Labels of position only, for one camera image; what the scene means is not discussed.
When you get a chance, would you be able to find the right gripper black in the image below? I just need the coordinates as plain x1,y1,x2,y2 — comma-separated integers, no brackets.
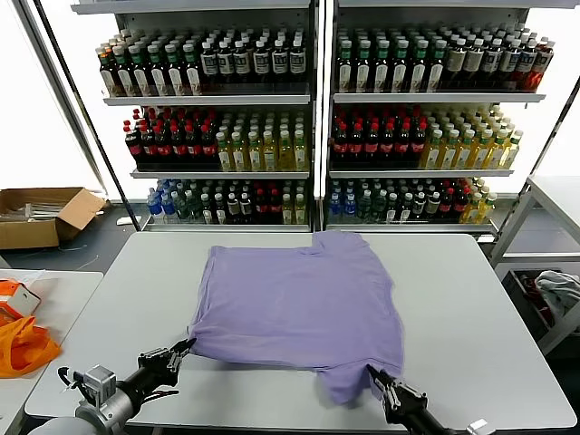
365,364,430,425

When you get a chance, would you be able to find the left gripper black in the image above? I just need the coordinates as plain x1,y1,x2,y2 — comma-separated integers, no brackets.
118,338,197,400

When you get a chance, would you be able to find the purple t-shirt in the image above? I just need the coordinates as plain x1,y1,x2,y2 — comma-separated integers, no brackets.
188,230,405,407

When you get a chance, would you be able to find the white side table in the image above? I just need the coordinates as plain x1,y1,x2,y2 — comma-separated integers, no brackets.
0,269,105,435

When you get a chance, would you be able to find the orange plastic bag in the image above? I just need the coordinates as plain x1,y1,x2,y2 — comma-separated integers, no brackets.
0,314,63,380

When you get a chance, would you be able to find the orange and white carton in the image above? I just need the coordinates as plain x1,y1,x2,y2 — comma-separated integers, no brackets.
0,279,43,326

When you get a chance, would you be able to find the black storage crate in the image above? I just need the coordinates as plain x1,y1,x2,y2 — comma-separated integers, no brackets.
500,267,556,343

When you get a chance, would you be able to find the red fabric item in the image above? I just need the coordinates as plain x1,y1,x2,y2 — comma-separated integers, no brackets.
519,273,554,327

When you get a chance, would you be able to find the open cardboard box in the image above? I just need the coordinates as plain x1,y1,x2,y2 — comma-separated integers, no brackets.
0,186,110,251

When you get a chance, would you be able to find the white strips bundle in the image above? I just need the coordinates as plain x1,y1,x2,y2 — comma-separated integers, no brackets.
0,198,63,223

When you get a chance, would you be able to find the grey crumpled cloth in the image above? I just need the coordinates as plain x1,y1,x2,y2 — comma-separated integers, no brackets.
534,269,580,314

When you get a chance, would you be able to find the black slanted pole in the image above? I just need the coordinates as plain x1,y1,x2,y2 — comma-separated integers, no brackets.
527,83,580,178
34,0,140,224

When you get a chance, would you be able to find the grey metal shelf unit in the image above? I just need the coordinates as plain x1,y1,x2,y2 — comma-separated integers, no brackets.
70,0,325,235
319,0,547,235

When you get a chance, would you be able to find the green-cap dark drink bottle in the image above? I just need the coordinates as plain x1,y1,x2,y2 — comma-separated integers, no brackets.
337,40,354,94
147,43,168,97
392,40,411,94
163,43,185,96
373,40,391,94
411,39,430,94
354,40,372,94
129,43,150,97
112,43,133,97
181,41,203,96
429,39,448,94

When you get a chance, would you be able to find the reddish-brown drink bottle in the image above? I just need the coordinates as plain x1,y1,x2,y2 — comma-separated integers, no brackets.
98,44,117,97

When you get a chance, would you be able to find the white-cap dark bottle grey label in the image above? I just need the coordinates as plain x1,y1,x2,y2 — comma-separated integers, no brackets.
234,39,253,94
270,38,289,94
288,38,307,94
217,39,236,94
252,39,272,94
199,40,218,94

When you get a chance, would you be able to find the dark bottle navy label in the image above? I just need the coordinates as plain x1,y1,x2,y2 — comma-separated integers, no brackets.
482,38,502,90

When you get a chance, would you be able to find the dark bottle blue label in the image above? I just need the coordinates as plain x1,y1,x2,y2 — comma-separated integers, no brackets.
517,39,538,90

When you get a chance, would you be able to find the red drink bottle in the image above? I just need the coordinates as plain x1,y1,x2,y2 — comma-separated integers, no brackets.
534,40,556,91

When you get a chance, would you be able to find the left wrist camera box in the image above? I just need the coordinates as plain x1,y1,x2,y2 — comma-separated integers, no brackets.
72,364,118,400

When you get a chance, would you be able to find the white metal frame table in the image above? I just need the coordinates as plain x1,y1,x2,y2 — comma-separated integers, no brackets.
488,174,580,357

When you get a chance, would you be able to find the grey slanted frame post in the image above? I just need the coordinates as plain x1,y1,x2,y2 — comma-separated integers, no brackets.
15,0,110,198

